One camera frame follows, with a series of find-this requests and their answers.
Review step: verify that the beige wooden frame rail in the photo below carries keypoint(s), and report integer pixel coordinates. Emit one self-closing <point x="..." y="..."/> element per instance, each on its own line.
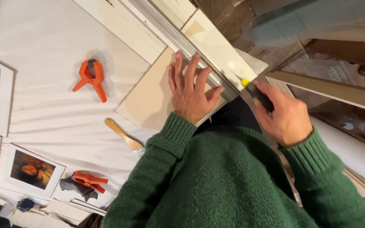
<point x="328" y="90"/>

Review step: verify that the portrait mounted photo print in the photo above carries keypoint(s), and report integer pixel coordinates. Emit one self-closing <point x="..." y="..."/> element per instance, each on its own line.
<point x="33" y="171"/>

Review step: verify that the green knitted sweater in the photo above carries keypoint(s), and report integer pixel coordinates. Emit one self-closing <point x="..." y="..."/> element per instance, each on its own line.
<point x="227" y="183"/>

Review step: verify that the orange spring clamp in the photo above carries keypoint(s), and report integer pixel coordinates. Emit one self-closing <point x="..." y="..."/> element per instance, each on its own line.
<point x="89" y="180"/>
<point x="92" y="79"/>

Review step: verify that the long metal straightedge ruler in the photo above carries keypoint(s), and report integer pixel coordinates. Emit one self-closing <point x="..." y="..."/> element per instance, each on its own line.
<point x="182" y="44"/>

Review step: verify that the stack of white boards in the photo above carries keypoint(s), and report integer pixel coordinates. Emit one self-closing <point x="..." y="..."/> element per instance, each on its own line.
<point x="65" y="210"/>

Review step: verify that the white paper roll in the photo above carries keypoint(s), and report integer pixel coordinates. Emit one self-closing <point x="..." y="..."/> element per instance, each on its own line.
<point x="350" y="148"/>

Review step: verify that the white table cloth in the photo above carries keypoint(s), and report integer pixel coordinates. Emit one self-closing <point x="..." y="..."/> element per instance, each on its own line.
<point x="52" y="104"/>

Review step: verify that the white mat board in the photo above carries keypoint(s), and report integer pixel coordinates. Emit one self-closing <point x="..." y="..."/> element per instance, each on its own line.
<point x="217" y="44"/>

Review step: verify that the person's left hand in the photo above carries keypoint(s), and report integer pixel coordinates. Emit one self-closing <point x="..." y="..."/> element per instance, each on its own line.
<point x="188" y="98"/>

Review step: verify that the beige mat board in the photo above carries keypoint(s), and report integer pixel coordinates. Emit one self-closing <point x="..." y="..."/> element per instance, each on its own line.
<point x="147" y="95"/>

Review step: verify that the black yellow utility knife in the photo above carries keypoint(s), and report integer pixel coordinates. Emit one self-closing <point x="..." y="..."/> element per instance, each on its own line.
<point x="258" y="93"/>

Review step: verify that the blue small object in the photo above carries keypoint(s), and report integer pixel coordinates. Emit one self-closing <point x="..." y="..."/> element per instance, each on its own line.
<point x="25" y="204"/>

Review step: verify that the white painted wooden boards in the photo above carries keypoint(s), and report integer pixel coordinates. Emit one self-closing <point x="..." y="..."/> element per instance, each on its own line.
<point x="128" y="25"/>

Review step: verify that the person's right hand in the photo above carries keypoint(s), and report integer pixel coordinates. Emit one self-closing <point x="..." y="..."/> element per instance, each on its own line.
<point x="288" y="122"/>

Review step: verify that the person's right fingers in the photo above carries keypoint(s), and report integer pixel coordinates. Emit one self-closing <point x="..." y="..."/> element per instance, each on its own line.
<point x="265" y="117"/>

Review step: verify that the dark trousers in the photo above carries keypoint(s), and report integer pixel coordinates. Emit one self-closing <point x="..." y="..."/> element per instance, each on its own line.
<point x="233" y="115"/>

